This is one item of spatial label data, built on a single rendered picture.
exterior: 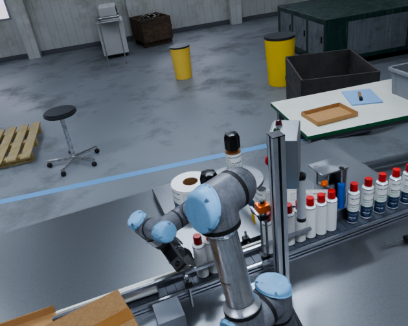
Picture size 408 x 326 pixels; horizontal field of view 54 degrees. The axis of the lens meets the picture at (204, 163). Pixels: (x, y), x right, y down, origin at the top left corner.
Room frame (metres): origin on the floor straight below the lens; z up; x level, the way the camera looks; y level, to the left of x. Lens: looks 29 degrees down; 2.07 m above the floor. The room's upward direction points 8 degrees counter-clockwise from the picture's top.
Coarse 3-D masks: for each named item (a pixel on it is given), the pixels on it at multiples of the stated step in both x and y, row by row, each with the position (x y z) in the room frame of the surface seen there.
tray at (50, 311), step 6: (36, 312) 1.17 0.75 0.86; (42, 312) 1.17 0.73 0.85; (48, 312) 1.18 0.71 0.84; (54, 312) 1.18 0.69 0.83; (18, 318) 1.15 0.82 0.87; (24, 318) 1.15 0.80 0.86; (30, 318) 1.16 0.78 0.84; (36, 318) 1.16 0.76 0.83; (42, 318) 1.16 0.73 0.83; (48, 318) 1.15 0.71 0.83; (0, 324) 1.13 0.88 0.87; (6, 324) 1.13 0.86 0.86; (12, 324) 1.14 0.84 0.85; (18, 324) 1.14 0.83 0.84; (24, 324) 1.14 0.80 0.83; (30, 324) 1.14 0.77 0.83; (36, 324) 1.13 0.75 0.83; (42, 324) 1.13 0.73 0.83
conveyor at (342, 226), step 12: (372, 216) 1.44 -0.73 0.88; (384, 216) 1.43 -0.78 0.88; (348, 228) 1.38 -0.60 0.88; (312, 240) 1.34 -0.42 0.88; (252, 252) 1.32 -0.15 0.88; (252, 264) 1.25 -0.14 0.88; (192, 276) 1.23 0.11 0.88; (216, 276) 1.21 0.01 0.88; (168, 288) 1.18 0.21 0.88; (180, 288) 1.17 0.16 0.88; (144, 300) 1.13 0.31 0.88
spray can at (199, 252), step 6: (198, 234) 1.23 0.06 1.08; (198, 240) 1.21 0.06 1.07; (192, 246) 1.22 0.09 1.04; (198, 246) 1.21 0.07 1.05; (204, 246) 1.22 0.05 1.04; (198, 252) 1.20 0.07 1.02; (204, 252) 1.21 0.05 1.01; (198, 258) 1.20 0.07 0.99; (204, 258) 1.21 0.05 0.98; (198, 264) 1.21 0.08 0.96; (198, 270) 1.21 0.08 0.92; (204, 270) 1.20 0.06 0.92; (198, 276) 1.21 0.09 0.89; (204, 276) 1.20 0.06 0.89
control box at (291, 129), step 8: (288, 120) 1.31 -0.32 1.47; (296, 120) 1.30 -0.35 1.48; (272, 128) 1.27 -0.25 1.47; (280, 128) 1.26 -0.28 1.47; (288, 128) 1.25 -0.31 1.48; (296, 128) 1.24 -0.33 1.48; (288, 136) 1.19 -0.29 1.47; (296, 136) 1.18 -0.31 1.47; (288, 144) 1.16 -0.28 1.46; (296, 144) 1.15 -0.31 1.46; (288, 152) 1.16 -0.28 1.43; (296, 152) 1.15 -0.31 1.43; (288, 160) 1.16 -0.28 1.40; (296, 160) 1.15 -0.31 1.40; (288, 168) 1.16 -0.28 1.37; (296, 168) 1.15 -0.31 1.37; (288, 176) 1.16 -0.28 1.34; (296, 176) 1.15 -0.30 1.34; (288, 184) 1.16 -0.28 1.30; (296, 184) 1.15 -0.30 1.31
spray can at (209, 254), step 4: (204, 240) 1.25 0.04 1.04; (208, 240) 1.23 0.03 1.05; (208, 244) 1.22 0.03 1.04; (208, 248) 1.22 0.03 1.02; (208, 252) 1.22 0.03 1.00; (208, 256) 1.23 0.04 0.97; (212, 256) 1.22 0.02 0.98; (208, 260) 1.23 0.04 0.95; (212, 260) 1.22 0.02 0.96; (212, 268) 1.22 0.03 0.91; (216, 268) 1.22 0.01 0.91; (212, 272) 1.22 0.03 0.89; (216, 272) 1.22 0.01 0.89
